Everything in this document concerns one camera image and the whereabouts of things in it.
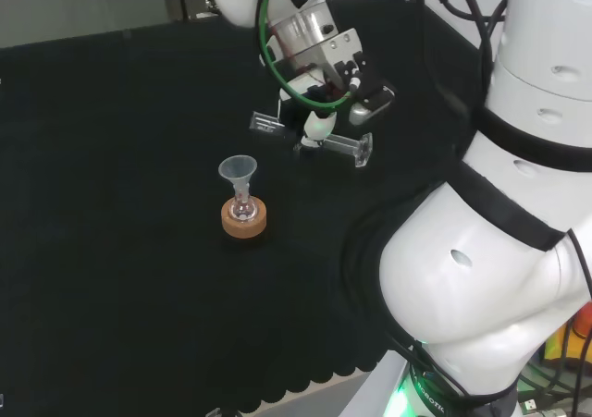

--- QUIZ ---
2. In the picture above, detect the green cable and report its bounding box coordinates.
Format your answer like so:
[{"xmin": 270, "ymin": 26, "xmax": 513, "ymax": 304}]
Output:
[{"xmin": 256, "ymin": 0, "xmax": 355, "ymax": 111}]

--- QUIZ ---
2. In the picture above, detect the brown cork ring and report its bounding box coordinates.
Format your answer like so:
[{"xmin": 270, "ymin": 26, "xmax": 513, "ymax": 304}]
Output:
[{"xmin": 220, "ymin": 197, "xmax": 269, "ymax": 239}]

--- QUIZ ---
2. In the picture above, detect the glass round-bottom flask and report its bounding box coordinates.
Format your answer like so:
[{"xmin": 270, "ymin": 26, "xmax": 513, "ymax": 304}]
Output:
[{"xmin": 230, "ymin": 183, "xmax": 257, "ymax": 223}]

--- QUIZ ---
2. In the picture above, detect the black cable bundle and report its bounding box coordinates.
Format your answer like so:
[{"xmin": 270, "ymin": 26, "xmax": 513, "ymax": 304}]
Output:
[{"xmin": 411, "ymin": 0, "xmax": 510, "ymax": 108}]

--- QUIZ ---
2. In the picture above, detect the yellow stop button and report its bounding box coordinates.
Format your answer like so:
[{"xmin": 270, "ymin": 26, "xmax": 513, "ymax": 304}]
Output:
[{"xmin": 543, "ymin": 300, "xmax": 592, "ymax": 367}]

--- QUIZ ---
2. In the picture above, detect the clear plastic funnel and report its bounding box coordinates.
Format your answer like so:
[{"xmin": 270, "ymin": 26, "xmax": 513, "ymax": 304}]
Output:
[{"xmin": 217, "ymin": 155, "xmax": 258, "ymax": 201}]

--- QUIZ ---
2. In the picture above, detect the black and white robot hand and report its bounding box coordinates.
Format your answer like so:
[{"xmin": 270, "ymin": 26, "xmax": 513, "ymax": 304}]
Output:
[{"xmin": 277, "ymin": 28, "xmax": 397, "ymax": 153}]

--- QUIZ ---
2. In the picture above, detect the black bench cloth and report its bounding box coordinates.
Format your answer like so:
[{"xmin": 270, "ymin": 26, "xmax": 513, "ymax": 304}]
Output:
[{"xmin": 0, "ymin": 0, "xmax": 500, "ymax": 413}]

